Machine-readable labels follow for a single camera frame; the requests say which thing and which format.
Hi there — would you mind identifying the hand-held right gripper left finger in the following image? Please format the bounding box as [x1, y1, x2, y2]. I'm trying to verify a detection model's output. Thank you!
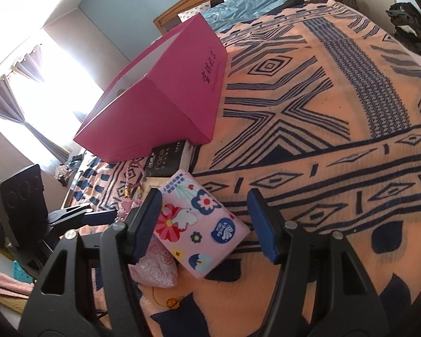
[19, 188, 164, 337]

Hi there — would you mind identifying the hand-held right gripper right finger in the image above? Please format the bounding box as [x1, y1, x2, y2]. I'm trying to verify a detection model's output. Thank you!
[246, 188, 416, 337]

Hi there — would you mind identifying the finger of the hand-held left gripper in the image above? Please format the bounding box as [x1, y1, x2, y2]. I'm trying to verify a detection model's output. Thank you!
[75, 210, 118, 227]
[48, 205, 95, 226]

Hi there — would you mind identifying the pink brocade pouch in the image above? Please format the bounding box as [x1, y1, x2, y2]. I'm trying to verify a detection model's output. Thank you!
[129, 233, 179, 286]

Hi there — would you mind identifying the pink floral tissue pack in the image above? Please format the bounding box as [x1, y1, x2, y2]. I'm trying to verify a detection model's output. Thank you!
[154, 169, 251, 279]

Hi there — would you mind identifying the black tissue pack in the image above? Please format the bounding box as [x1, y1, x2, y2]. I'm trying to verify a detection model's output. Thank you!
[144, 140, 193, 178]

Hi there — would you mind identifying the amber bead charm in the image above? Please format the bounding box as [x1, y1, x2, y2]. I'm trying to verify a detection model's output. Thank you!
[152, 286, 188, 309]

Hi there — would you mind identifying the pink cardboard box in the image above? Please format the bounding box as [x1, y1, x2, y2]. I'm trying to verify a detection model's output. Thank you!
[73, 12, 228, 164]

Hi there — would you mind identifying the clothes heap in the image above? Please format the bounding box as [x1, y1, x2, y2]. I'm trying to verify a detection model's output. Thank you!
[54, 152, 85, 186]

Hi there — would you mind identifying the purple grey curtain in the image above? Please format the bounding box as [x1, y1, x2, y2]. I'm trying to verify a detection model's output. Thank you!
[0, 44, 71, 164]

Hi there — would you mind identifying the teal plastic basket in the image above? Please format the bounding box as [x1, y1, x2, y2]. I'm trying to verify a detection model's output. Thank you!
[12, 260, 35, 284]

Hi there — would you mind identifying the pink cloth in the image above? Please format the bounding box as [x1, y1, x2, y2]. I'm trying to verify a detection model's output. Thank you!
[0, 268, 36, 293]

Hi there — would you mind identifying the orange patterned blanket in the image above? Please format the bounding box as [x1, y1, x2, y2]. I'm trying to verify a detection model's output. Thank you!
[61, 0, 421, 337]

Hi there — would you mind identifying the wooden headboard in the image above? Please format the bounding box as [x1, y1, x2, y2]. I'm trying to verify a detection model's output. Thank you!
[152, 0, 292, 36]

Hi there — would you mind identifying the blue duvet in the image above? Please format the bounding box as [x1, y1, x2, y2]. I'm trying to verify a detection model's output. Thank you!
[201, 0, 304, 32]

